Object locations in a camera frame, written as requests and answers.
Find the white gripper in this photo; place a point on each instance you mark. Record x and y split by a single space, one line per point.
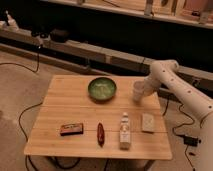
147 88

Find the white ceramic cup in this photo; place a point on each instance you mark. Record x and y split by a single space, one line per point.
138 88

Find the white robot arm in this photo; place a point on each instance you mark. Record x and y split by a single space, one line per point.
164 72

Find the green ceramic bowl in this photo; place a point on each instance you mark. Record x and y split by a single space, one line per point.
102 88

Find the white sponge block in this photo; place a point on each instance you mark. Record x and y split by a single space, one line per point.
148 123

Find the white squeeze bottle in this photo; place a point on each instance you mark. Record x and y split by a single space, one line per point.
125 132

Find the wooden table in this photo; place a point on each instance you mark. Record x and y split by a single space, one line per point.
67 102

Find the black power adapter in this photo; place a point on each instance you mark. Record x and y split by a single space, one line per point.
190 141

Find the red chili pepper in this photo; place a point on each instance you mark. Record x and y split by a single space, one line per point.
100 134

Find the dark rectangular box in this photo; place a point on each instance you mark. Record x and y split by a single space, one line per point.
71 129

